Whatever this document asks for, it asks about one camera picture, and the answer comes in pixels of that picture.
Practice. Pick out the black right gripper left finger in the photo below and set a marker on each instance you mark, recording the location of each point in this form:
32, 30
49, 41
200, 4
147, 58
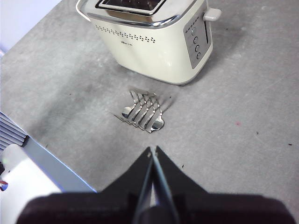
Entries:
93, 207

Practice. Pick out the cream two-slot toaster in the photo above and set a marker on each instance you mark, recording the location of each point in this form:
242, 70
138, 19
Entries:
149, 53

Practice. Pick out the toaster lever knob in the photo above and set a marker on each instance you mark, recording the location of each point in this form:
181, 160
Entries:
212, 14

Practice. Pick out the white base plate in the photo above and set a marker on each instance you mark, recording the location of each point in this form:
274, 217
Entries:
28, 177

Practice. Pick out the grey ribbed panel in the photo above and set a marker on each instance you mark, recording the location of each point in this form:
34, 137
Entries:
10, 131

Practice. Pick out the pale grey frame bar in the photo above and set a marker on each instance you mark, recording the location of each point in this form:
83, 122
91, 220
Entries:
56, 166

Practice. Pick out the shiny metal toast rack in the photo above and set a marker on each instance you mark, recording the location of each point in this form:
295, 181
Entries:
146, 110

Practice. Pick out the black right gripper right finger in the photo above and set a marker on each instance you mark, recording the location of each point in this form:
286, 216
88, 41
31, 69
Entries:
222, 210

